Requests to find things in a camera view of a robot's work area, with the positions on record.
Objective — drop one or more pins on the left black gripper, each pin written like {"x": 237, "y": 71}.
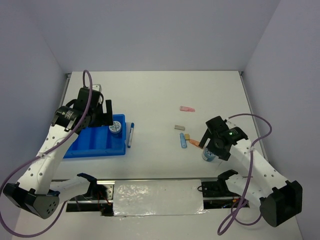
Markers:
{"x": 103, "y": 119}

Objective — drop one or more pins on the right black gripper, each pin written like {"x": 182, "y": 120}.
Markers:
{"x": 222, "y": 153}

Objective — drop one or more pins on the orange plastic clip case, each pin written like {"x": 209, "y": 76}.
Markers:
{"x": 194, "y": 143}

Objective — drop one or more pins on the blue round tape tin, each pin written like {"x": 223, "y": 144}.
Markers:
{"x": 116, "y": 128}

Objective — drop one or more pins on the small yellow eraser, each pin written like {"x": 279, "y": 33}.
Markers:
{"x": 187, "y": 136}

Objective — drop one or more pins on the blue plastic clip case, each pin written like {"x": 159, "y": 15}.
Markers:
{"x": 183, "y": 141}

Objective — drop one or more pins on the blue white marker pen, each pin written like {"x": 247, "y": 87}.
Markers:
{"x": 131, "y": 133}

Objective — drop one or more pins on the grey eraser block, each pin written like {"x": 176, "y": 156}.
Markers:
{"x": 179, "y": 127}

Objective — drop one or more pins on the pink stapler refill case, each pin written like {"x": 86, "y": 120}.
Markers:
{"x": 186, "y": 109}

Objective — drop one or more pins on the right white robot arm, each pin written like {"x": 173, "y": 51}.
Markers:
{"x": 250, "y": 175}

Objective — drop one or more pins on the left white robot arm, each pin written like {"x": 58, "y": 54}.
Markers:
{"x": 34, "y": 191}

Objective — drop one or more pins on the blue plastic divided tray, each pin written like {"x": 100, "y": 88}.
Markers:
{"x": 100, "y": 141}

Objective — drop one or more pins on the silver foil sheet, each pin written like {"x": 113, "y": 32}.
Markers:
{"x": 157, "y": 198}

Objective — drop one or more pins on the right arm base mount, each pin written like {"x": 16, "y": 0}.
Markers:
{"x": 217, "y": 196}

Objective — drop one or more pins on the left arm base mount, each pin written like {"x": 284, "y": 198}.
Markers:
{"x": 101, "y": 204}

